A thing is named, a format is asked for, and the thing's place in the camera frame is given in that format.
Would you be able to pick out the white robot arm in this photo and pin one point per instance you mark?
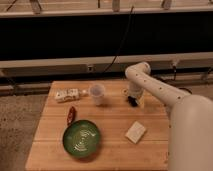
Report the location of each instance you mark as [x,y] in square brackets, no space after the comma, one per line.
[190,144]

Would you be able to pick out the green bowl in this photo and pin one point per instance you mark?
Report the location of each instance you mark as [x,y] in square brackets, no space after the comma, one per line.
[81,139]

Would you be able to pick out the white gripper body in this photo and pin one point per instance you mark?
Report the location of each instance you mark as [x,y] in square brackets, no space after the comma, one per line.
[135,91]

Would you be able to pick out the white sponge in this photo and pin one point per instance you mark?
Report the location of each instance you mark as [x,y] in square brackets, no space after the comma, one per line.
[135,132]

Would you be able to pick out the clear plastic cup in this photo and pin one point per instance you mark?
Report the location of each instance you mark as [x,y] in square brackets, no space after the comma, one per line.
[96,92]

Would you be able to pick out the wooden cutting board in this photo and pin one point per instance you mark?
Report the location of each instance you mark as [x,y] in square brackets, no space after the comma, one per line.
[116,152]

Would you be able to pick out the white wrapped packet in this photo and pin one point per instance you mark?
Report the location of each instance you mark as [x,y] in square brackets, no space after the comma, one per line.
[67,95]

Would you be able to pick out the black eraser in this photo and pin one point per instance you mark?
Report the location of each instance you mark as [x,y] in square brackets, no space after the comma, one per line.
[132,101]

